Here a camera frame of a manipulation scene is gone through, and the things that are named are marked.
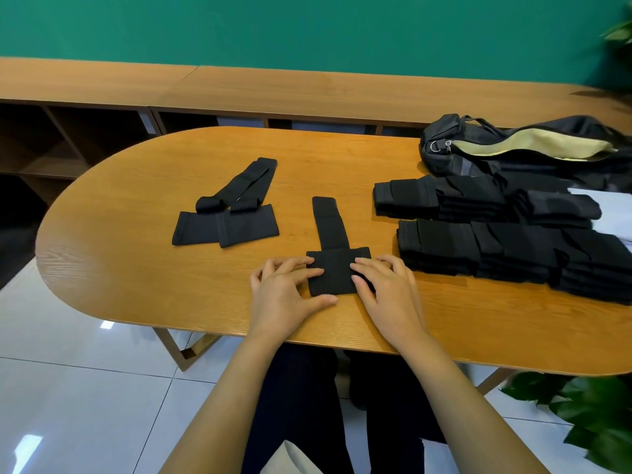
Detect person's right hand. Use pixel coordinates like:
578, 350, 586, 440
349, 254, 430, 352

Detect person's left hand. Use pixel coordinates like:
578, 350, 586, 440
247, 256, 339, 344

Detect black elastic strap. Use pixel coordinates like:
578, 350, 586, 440
217, 160, 280, 249
171, 157, 271, 246
305, 196, 372, 298

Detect person's left forearm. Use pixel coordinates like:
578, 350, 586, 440
158, 334, 284, 474

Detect person's right forearm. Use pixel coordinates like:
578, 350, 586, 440
399, 330, 550, 474

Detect row of stacked black bands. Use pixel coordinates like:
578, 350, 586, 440
396, 218, 632, 306
372, 174, 603, 229

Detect wooden table leg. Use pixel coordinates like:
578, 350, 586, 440
152, 328, 224, 372
476, 367, 517, 396

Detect person's dark trousers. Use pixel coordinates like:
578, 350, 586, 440
241, 343, 447, 474

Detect person's white shirt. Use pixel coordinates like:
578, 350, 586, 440
260, 439, 323, 474

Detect long wooden shelf unit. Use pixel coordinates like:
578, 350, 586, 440
0, 56, 632, 205

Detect black duffel bag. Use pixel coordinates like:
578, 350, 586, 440
419, 113, 632, 194

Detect white sheet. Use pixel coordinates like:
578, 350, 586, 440
567, 187, 632, 253

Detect green leafy plant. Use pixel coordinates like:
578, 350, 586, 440
500, 371, 632, 474
600, 2, 632, 62

